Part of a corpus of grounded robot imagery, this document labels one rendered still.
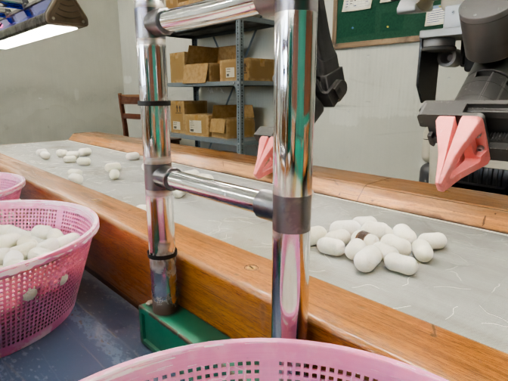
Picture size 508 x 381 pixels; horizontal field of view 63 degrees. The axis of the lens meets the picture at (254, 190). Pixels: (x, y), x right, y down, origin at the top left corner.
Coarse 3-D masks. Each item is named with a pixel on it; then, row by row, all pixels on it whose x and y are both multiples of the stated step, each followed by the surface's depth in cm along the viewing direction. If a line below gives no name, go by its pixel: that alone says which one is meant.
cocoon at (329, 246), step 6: (318, 240) 44; (324, 240) 44; (330, 240) 43; (336, 240) 43; (318, 246) 44; (324, 246) 43; (330, 246) 43; (336, 246) 43; (342, 246) 43; (324, 252) 44; (330, 252) 43; (336, 252) 43; (342, 252) 43
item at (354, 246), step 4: (352, 240) 43; (356, 240) 43; (360, 240) 43; (348, 244) 42; (352, 244) 42; (356, 244) 42; (360, 244) 42; (364, 244) 43; (348, 248) 42; (352, 248) 42; (356, 248) 42; (360, 248) 42; (348, 252) 42; (352, 252) 42; (356, 252) 42; (348, 256) 42; (352, 256) 42
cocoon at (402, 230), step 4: (400, 224) 47; (396, 228) 47; (400, 228) 46; (404, 228) 46; (408, 228) 46; (396, 232) 46; (400, 232) 46; (404, 232) 45; (408, 232) 45; (412, 232) 45; (400, 236) 45; (404, 236) 45; (408, 236) 45; (412, 236) 45; (416, 236) 45; (408, 240) 45; (412, 240) 45
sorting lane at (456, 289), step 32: (32, 160) 105; (96, 160) 105; (128, 160) 105; (128, 192) 72; (192, 224) 54; (224, 224) 54; (256, 224) 54; (320, 224) 54; (416, 224) 54; (448, 224) 54; (320, 256) 43; (448, 256) 43; (480, 256) 43; (352, 288) 36; (384, 288) 36; (416, 288) 36; (448, 288) 36; (480, 288) 36; (448, 320) 31; (480, 320) 31
